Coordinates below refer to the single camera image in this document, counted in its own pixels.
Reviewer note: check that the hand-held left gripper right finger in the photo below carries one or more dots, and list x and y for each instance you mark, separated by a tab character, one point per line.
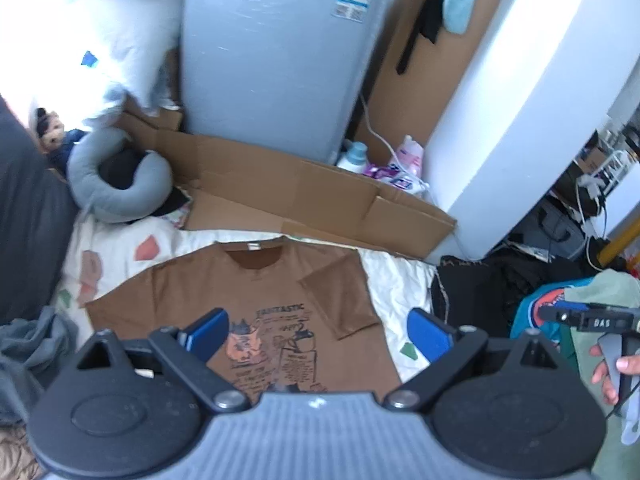
427	332

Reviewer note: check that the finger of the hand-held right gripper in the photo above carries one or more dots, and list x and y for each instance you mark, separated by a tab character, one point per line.
562	313

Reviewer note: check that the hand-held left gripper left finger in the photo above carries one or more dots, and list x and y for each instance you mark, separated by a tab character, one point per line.
210	330

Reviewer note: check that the brown printed t-shirt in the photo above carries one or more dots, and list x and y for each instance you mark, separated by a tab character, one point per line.
200	280

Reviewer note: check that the black clothes heap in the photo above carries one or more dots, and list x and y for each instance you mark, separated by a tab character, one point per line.
525	275

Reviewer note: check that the person's right hand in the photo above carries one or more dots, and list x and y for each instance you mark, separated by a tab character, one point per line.
602	375

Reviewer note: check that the teal printed garment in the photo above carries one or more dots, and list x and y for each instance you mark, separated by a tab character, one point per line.
540	305

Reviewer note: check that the black folded garment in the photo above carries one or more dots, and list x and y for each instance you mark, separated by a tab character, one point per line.
465	295

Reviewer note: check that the cream bear print blanket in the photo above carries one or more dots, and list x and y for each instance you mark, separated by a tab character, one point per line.
395	280

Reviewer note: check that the yellow pole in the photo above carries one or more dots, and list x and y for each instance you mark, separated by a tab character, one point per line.
620	245

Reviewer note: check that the leopard print cloth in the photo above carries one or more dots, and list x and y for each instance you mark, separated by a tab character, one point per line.
460	261

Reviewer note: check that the dark storage bag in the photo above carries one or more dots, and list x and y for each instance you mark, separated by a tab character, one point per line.
560	230

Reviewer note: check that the floral patterned cloth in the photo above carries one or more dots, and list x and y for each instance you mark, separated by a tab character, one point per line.
172	215

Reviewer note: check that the purple white detergent bag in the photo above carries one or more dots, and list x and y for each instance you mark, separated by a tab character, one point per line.
395	177

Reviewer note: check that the flat brown cardboard sheet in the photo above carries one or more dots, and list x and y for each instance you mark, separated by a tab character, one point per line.
275	185

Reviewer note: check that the pink refill pouch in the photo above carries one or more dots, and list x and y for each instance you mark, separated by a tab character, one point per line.
411	155

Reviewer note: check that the grey crumpled garment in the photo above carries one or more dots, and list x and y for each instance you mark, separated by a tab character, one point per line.
30	350

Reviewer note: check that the white blue-capped detergent bottle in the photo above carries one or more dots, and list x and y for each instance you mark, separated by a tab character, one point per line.
352	160

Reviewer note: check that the grey neck pillow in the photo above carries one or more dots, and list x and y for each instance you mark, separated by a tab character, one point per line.
85	175

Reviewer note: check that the dark grey pillow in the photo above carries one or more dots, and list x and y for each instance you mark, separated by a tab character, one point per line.
30	235

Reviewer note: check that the small cardboard box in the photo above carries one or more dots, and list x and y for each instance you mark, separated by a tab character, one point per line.
165	120

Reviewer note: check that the beige crumpled cloth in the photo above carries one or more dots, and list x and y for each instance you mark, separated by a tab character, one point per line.
15	450

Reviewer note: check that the tall standing cardboard panel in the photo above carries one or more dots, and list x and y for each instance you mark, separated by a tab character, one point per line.
440	85

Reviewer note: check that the brown teddy bear toy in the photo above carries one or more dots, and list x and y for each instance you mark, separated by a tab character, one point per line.
52	135

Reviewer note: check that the grey plastic-wrapped mattress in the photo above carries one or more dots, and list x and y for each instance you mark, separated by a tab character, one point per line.
270	60

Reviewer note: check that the white pillow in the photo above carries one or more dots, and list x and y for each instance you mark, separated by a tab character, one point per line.
100	25

